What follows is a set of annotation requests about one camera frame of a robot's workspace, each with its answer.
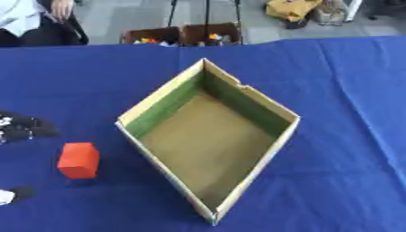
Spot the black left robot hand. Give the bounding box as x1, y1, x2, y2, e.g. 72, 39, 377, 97
0, 111, 61, 207

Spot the brown cardboard box with toys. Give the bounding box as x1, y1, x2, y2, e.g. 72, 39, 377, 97
179, 22, 245, 47
119, 26, 183, 47

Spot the tan cardboard box green inside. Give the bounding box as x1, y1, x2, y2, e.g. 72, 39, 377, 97
114, 57, 302, 227

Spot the orange rectangular block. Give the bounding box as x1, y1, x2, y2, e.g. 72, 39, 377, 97
55, 141, 102, 180

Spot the person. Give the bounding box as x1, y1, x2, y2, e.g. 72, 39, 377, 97
0, 0, 76, 48

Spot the black tripod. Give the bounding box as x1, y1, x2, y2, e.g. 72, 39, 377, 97
166, 0, 247, 46

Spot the yellow bag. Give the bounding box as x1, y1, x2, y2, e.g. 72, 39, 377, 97
265, 0, 324, 23

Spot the clear plastic bag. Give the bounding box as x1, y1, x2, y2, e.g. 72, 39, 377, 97
312, 0, 351, 26

